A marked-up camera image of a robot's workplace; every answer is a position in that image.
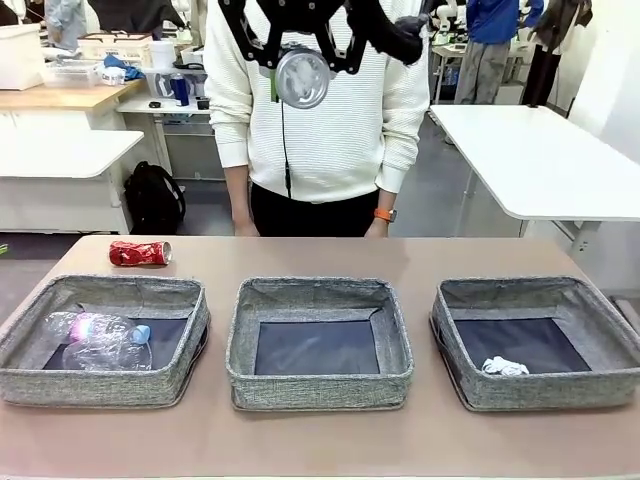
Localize thin black hanging cable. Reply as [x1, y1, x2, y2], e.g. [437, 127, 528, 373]
[279, 97, 294, 200]

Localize large white storage crate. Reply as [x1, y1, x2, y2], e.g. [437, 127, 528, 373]
[0, 23, 45, 91]

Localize white cylinder container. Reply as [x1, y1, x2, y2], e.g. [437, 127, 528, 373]
[149, 39, 176, 70]

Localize white table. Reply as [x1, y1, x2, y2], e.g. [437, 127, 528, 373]
[429, 104, 640, 256]
[0, 130, 146, 235]

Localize crushed red soda can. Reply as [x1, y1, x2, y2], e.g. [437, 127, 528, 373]
[108, 240, 174, 269]

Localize black backpack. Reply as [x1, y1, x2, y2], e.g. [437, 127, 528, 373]
[123, 160, 187, 236]

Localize person in white sweater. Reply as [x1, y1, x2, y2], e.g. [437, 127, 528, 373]
[202, 0, 431, 239]

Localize person's left forearm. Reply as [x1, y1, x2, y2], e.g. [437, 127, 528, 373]
[372, 99, 426, 214]

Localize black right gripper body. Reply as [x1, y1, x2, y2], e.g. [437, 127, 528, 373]
[269, 0, 331, 40]

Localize clear plastic box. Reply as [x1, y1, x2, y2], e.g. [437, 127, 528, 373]
[42, 59, 101, 90]

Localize person in black top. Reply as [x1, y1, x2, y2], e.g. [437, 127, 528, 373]
[89, 0, 186, 34]

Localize small white desk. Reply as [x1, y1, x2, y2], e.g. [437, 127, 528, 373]
[117, 97, 226, 181]

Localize wooden top counter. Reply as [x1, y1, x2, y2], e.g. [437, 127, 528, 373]
[0, 77, 151, 134]

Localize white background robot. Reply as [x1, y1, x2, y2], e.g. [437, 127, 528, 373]
[429, 0, 466, 31]

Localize grey woven fabric basket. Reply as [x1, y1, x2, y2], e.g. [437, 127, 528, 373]
[0, 274, 211, 409]
[430, 277, 640, 414]
[225, 278, 415, 414]

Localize white tissue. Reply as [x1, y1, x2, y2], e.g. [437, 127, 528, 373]
[480, 355, 530, 377]

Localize clear bottle with blue cap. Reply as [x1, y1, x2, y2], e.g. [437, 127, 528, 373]
[42, 309, 153, 347]

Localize person in blue jacket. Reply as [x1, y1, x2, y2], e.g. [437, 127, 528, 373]
[452, 0, 544, 106]

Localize person's right forearm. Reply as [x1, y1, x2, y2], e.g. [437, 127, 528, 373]
[214, 94, 254, 224]

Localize white crate with brown boxes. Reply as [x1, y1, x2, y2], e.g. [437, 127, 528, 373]
[78, 32, 154, 66]

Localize person's left hand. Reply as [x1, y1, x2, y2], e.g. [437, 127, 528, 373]
[363, 219, 394, 239]

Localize person in light blue top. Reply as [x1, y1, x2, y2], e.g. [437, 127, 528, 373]
[43, 0, 89, 51]

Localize blue cloth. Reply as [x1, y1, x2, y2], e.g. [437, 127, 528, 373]
[102, 54, 146, 81]

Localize person in dark coat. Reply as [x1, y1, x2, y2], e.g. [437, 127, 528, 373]
[529, 0, 594, 109]

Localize right arm's black cable hose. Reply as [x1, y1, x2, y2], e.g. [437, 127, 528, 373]
[357, 0, 432, 67]

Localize black soda can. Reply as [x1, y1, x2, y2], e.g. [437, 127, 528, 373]
[275, 47, 335, 111]

